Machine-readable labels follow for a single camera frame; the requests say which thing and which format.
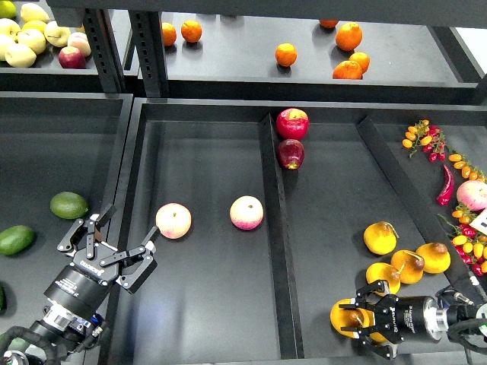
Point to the pink peach on shelf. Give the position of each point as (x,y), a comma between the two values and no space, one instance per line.
(79,40)

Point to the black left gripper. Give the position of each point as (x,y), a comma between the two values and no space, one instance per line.
(83,285)

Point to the white label card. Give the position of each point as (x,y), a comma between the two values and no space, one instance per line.
(480,222)

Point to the pink peach left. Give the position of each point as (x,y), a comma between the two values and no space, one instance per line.
(173,220)

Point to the cherry tomato bunch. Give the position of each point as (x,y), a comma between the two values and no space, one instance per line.
(427,138)
(469,242)

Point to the bright red apple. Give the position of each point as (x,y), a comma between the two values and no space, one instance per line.
(292,123)

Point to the pink peach centre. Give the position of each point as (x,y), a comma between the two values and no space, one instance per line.
(246,212)

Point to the pale yellow apple left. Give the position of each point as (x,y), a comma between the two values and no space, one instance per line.
(9,28)

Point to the dark avocado bottom left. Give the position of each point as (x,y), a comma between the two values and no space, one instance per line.
(16,344)

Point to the yellow pear bottom right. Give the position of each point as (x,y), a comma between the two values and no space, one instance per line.
(378,338)

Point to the cherry tomato bunch lower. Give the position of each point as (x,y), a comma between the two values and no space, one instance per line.
(469,242)

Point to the black shelf rack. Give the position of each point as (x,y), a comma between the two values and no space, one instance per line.
(416,52)

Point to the red apple on shelf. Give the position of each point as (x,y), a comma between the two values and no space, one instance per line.
(71,57)

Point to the pale yellow apple front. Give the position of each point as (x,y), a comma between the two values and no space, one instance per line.
(20,56)

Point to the dark red apple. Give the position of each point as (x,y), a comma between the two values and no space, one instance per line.
(290,154)

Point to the green avocado upper left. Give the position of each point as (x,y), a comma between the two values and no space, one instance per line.
(68,205)

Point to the yellow pear under arm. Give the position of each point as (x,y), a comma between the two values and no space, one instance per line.
(409,264)

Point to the yellow pear behind arm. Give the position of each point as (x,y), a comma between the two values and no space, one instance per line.
(385,272)

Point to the orange front right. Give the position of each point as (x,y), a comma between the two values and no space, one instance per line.
(349,69)

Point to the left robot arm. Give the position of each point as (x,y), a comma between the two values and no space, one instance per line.
(71,322)

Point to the yellow lemon on shelf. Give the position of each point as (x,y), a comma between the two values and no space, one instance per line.
(34,25)

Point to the pink peach right edge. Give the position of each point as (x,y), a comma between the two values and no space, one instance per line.
(472,194)

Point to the cherry tomato bunch upper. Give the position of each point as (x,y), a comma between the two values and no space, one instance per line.
(427,138)

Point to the yellow pear upper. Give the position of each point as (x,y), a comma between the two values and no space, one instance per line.
(380,238)

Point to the pale yellow apple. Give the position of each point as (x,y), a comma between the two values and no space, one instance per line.
(9,28)
(32,38)
(55,35)
(20,56)

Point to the dark green avocado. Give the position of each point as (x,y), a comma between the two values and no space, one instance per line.
(2,298)

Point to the light green avocado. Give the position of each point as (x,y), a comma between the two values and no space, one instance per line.
(15,239)

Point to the large black divided tray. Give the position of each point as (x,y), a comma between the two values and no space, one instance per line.
(222,295)

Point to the orange far left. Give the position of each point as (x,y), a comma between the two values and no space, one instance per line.
(169,34)

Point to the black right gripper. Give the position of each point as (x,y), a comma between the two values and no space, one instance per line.
(398,319)

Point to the red chili pepper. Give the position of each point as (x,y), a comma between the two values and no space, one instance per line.
(446,193)

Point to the pale yellow apple middle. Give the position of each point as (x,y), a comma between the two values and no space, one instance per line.
(32,38)

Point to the yellow pear right edge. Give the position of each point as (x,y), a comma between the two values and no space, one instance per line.
(436,257)

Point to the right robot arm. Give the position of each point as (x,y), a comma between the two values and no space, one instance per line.
(458,318)

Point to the pale yellow apple right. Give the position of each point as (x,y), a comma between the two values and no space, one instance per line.
(55,35)

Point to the black left tray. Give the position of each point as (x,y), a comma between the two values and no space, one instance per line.
(52,143)

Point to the yellow pear with stem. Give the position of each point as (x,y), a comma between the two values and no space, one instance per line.
(347,321)

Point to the pale yellow pear top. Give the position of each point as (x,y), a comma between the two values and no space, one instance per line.
(33,12)

